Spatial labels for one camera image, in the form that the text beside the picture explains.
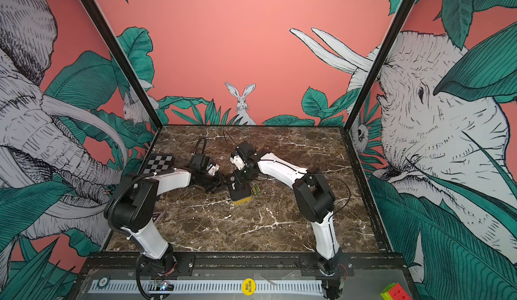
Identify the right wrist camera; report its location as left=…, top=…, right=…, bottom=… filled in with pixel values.
left=230, top=141, right=257, bottom=170

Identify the checkerboard calibration card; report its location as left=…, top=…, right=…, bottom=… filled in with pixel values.
left=141, top=154, right=175, bottom=174

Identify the colourful puzzle cube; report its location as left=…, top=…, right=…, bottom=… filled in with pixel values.
left=380, top=282, right=411, bottom=300

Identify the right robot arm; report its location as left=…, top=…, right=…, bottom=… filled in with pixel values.
left=228, top=150, right=340, bottom=261

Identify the yellow big blind chip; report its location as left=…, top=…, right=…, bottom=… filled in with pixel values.
left=242, top=278, right=257, bottom=296

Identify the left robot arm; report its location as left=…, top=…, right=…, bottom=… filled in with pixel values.
left=104, top=168, right=225, bottom=260

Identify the white slotted cable duct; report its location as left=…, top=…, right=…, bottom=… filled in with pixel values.
left=88, top=279, right=324, bottom=295

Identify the yellow alarm clock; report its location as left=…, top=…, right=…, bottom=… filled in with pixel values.
left=228, top=182, right=253, bottom=205

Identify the small circuit board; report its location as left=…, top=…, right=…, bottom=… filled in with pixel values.
left=152, top=281, right=174, bottom=292

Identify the triangle sticker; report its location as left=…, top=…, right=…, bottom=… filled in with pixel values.
left=152, top=212, right=165, bottom=223

